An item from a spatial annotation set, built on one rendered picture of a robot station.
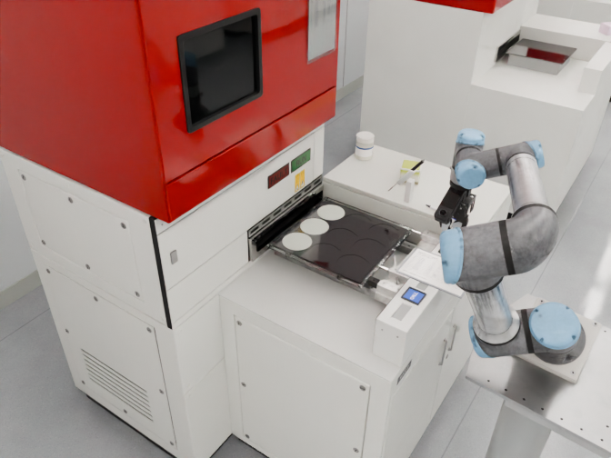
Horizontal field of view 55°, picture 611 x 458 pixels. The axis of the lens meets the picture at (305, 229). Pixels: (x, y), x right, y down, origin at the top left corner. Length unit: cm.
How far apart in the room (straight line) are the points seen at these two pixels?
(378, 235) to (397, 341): 51
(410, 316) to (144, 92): 90
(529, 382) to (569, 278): 185
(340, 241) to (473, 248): 84
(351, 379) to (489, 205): 82
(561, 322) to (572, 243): 228
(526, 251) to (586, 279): 238
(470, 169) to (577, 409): 69
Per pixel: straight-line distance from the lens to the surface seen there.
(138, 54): 135
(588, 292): 352
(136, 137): 146
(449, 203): 173
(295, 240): 199
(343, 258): 192
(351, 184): 218
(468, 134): 167
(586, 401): 179
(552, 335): 159
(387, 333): 164
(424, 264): 183
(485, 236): 123
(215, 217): 175
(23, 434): 278
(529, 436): 201
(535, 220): 126
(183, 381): 199
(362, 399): 179
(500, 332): 155
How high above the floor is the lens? 209
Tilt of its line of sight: 36 degrees down
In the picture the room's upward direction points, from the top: 1 degrees clockwise
